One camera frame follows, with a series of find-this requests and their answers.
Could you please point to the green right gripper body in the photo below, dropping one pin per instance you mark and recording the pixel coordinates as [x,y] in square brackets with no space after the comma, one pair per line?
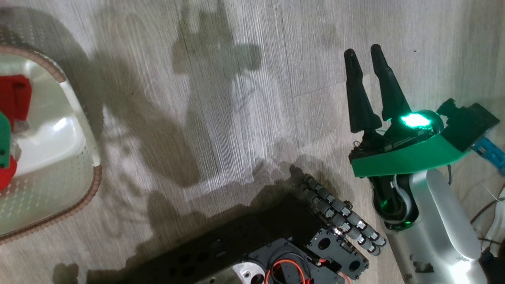
[406,157]

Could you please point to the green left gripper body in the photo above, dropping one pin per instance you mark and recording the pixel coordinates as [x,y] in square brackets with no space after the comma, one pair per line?
[4,138]

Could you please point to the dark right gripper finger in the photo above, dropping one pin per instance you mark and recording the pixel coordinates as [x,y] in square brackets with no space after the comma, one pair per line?
[359,102]
[390,90]

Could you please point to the red garment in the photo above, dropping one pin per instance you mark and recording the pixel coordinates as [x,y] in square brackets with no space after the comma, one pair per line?
[15,98]

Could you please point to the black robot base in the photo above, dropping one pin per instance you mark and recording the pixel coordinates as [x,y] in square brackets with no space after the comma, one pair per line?
[244,244]

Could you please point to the cream perforated laundry basket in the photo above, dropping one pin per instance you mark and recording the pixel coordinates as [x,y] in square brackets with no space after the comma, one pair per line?
[51,185]

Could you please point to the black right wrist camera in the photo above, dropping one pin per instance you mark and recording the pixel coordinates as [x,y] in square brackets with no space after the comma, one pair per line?
[469,124]

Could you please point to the blue right camera connector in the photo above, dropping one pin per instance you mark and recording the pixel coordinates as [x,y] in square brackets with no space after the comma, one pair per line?
[489,152]

